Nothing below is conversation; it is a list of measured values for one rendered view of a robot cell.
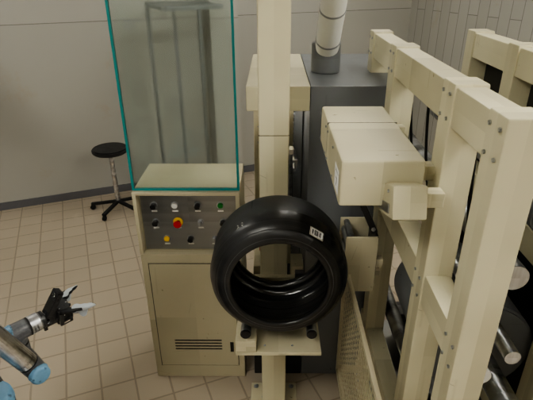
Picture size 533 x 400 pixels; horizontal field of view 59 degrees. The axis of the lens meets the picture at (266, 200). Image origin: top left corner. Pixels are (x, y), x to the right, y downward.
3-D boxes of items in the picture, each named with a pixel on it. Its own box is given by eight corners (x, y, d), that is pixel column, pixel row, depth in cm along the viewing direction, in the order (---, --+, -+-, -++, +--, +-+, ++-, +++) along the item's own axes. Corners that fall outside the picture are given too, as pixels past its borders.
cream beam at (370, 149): (319, 140, 200) (320, 105, 193) (379, 140, 199) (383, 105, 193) (336, 206, 145) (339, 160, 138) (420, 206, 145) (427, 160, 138)
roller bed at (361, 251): (336, 267, 244) (340, 217, 231) (366, 267, 244) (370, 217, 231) (342, 291, 227) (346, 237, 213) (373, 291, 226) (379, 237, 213)
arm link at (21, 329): (-2, 344, 182) (-8, 327, 179) (27, 330, 190) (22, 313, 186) (6, 355, 178) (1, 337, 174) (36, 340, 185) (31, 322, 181)
